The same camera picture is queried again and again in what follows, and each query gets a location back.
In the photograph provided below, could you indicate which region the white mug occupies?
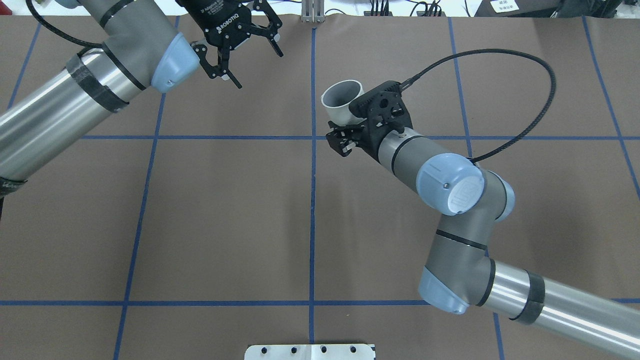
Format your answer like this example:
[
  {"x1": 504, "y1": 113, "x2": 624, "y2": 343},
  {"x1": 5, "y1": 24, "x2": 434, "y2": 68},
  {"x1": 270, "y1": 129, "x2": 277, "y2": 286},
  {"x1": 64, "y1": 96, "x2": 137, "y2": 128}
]
[{"x1": 321, "y1": 79, "x2": 364, "y2": 126}]

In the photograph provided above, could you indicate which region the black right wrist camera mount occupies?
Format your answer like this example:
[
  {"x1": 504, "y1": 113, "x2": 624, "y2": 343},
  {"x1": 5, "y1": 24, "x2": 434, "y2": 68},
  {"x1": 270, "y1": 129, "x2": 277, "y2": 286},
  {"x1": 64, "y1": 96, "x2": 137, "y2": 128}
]
[{"x1": 349, "y1": 80, "x2": 413, "y2": 135}]

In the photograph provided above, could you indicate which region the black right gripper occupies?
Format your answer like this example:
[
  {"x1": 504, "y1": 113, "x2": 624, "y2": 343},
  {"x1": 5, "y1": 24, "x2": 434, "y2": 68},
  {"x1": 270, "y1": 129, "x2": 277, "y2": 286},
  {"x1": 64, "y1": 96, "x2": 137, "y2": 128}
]
[{"x1": 326, "y1": 120, "x2": 386, "y2": 157}]

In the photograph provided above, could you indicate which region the aluminium frame post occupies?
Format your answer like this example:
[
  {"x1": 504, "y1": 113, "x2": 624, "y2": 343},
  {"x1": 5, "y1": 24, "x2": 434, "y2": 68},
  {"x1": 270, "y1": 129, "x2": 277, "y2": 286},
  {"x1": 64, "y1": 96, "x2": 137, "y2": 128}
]
[{"x1": 301, "y1": 0, "x2": 326, "y2": 24}]

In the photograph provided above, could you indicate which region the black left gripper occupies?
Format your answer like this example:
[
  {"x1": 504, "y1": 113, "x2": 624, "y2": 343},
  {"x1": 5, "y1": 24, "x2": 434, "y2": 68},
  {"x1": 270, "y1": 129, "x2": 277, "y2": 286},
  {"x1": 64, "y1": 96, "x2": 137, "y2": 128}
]
[{"x1": 176, "y1": 0, "x2": 284, "y2": 89}]

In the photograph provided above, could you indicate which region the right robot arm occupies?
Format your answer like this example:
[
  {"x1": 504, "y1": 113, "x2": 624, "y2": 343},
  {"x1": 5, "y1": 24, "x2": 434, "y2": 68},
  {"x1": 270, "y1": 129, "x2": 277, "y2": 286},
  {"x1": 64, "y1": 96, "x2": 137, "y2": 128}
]
[{"x1": 326, "y1": 121, "x2": 640, "y2": 360}]

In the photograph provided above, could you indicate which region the white central mounting post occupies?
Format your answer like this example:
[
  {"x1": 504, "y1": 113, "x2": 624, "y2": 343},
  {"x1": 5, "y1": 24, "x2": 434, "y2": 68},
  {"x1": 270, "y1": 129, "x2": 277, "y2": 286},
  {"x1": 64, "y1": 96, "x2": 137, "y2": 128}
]
[{"x1": 244, "y1": 343, "x2": 377, "y2": 360}]

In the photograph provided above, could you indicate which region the black camera cable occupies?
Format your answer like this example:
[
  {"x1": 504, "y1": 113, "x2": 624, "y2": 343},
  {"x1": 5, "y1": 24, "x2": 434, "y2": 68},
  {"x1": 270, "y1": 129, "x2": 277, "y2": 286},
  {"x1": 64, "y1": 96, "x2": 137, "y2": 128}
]
[
  {"x1": 400, "y1": 48, "x2": 557, "y2": 164},
  {"x1": 25, "y1": 0, "x2": 106, "y2": 50}
]

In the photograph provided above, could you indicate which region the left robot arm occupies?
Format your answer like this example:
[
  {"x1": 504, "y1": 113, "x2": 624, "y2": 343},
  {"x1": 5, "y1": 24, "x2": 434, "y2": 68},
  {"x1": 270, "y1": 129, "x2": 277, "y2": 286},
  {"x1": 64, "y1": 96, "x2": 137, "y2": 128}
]
[{"x1": 0, "y1": 0, "x2": 283, "y2": 198}]

